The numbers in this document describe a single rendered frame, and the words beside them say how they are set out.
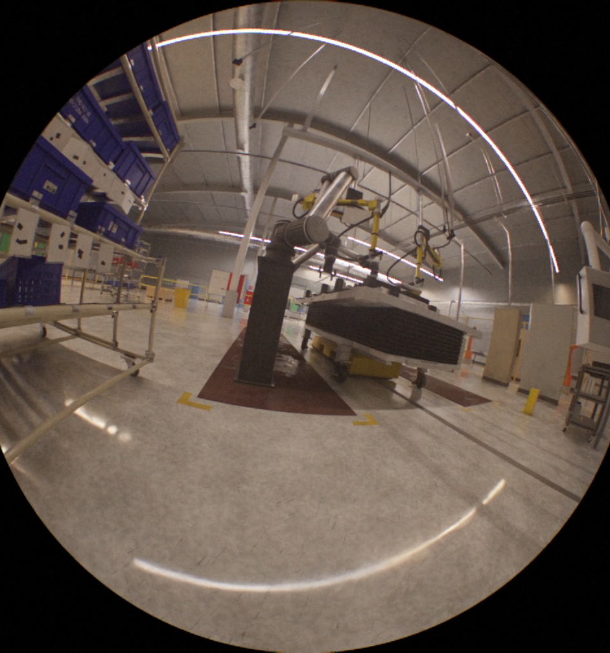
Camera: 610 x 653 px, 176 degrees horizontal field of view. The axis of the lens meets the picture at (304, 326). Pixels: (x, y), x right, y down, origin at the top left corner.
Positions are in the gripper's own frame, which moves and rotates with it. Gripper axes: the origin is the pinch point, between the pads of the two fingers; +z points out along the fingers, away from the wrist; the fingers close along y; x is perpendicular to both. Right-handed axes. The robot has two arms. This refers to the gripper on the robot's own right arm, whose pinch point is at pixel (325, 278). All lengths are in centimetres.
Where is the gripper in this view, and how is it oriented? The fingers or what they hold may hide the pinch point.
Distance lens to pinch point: 161.1
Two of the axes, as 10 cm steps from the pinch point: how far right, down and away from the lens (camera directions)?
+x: 2.3, 1.0, -9.7
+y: -9.5, -1.9, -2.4
